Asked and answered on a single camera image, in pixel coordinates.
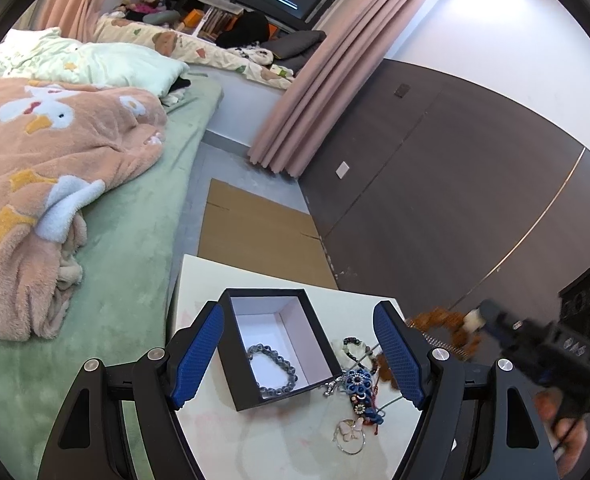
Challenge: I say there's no grey pillow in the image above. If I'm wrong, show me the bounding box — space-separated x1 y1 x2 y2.
272 30 327 62

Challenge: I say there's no silver rhinestone bracelet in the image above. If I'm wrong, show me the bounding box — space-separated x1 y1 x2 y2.
412 327 464 357

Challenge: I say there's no dark and white bead bracelet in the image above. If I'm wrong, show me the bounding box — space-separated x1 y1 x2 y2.
340 337 381 376

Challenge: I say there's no pile of plush toys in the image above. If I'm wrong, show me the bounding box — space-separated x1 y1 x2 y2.
115 0 182 24

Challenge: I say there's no blue flower ornament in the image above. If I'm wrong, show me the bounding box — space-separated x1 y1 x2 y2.
342 367 388 428

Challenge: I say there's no brown bead necklace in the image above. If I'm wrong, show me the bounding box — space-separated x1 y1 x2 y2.
375 309 486 392

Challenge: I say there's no pale green quilt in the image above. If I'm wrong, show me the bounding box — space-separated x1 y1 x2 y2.
0 27 192 100

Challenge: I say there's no bear printed quilt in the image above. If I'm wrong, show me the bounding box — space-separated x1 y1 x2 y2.
95 14 296 89

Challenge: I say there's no brown cardboard sheet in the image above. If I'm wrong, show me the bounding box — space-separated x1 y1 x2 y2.
197 177 339 291

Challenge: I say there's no butterfly key ring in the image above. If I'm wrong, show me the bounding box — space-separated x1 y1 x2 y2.
332 417 367 456

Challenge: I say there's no wide pink curtain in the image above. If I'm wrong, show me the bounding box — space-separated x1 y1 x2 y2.
247 0 456 179

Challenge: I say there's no black speaker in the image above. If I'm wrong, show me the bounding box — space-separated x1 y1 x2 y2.
559 255 590 323

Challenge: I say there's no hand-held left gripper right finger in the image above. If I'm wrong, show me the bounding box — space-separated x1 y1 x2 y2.
372 301 562 480

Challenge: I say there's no green bed sheet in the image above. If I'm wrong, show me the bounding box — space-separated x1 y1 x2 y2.
0 72 224 480

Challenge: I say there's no black jewelry box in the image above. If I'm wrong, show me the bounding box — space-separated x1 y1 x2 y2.
217 287 344 413

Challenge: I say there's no grey bead bracelet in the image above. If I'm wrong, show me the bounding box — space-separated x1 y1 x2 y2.
246 344 300 395

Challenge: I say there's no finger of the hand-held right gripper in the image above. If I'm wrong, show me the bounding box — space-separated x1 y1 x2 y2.
479 299 526 348

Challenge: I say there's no pink duck printed blanket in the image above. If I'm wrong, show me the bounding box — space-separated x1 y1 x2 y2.
0 77 169 342

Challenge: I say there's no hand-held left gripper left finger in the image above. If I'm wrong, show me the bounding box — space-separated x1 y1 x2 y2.
35 300 226 480

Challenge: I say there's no person's right hand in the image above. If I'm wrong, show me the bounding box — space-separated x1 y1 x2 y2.
534 391 590 477

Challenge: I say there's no black bag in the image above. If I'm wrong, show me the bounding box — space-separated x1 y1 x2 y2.
215 10 272 51

